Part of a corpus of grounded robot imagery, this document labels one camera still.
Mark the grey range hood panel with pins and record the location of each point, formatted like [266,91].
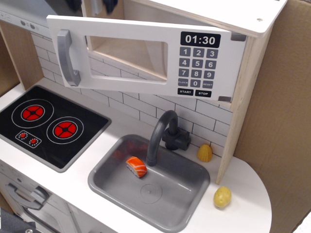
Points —
[31,14]

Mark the grey toy oven handle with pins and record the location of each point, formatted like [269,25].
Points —
[34,200]

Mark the brown cardboard panel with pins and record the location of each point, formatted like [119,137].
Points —
[276,135]

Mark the wooden microwave cabinet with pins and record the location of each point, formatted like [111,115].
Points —
[215,122]

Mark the dark grey toy faucet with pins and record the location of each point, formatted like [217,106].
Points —
[167,130]

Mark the black toy induction stove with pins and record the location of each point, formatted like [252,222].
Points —
[50,128]

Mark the white toy microwave door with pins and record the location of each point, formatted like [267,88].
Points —
[200,62]

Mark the grey toy sink basin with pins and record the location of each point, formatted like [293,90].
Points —
[165,197]

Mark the salmon sushi toy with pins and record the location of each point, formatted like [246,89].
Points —
[136,166]

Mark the grey microwave door handle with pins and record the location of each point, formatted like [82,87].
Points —
[64,43]

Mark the yellow toy corn piece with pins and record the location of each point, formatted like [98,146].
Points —
[204,153]

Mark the yellow toy potato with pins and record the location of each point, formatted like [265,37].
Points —
[222,197]

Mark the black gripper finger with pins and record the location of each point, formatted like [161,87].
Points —
[110,5]
[74,5]

